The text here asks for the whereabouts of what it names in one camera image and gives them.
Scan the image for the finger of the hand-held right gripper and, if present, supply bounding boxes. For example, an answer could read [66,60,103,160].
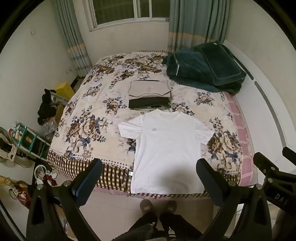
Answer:
[282,146,296,166]
[253,152,280,178]

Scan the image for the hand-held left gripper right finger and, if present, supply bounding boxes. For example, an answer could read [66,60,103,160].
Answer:
[195,158,278,241]

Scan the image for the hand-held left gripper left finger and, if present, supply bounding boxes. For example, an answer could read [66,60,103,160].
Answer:
[26,158,103,241]

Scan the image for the white t-shirt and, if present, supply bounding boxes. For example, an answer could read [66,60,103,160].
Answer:
[118,108,215,194]

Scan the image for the black clothes pile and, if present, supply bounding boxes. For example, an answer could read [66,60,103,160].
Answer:
[37,88,58,126]

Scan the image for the pink checked bed sheet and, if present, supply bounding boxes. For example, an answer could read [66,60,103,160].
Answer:
[222,91,255,187]

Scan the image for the brown right slipper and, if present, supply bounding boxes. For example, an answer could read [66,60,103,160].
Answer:
[163,200,177,212]

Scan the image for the brown slipper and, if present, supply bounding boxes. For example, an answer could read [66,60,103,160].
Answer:
[163,200,177,212]
[139,199,153,212]

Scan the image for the red printed bag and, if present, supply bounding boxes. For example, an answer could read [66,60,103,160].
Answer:
[9,181,33,209]

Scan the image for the white bed headboard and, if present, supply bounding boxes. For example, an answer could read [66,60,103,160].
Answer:
[222,39,296,163]

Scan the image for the brown left slipper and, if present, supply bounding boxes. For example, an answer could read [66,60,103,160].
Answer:
[139,199,153,212]

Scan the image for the clear plastic bag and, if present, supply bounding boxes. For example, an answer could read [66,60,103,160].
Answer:
[39,116,58,139]

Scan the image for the green storage rack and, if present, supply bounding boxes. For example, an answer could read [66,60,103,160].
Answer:
[14,123,50,160]

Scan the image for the person's left leg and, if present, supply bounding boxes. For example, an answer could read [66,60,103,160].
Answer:
[125,210,160,241]

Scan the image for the floral bed blanket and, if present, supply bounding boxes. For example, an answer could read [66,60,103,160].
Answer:
[46,50,245,200]

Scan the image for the yellow box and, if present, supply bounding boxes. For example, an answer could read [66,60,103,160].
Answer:
[55,82,75,99]

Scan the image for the folded black garment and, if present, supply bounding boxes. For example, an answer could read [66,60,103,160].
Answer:
[128,97,170,110]

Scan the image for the dark green quilt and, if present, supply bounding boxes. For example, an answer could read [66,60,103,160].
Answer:
[162,41,247,96]

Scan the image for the folded beige garment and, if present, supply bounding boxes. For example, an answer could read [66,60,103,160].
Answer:
[128,80,172,98]

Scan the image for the teal curtain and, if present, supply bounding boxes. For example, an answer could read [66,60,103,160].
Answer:
[167,0,232,55]
[53,0,93,78]

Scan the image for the window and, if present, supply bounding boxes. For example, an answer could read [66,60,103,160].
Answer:
[83,0,171,32]

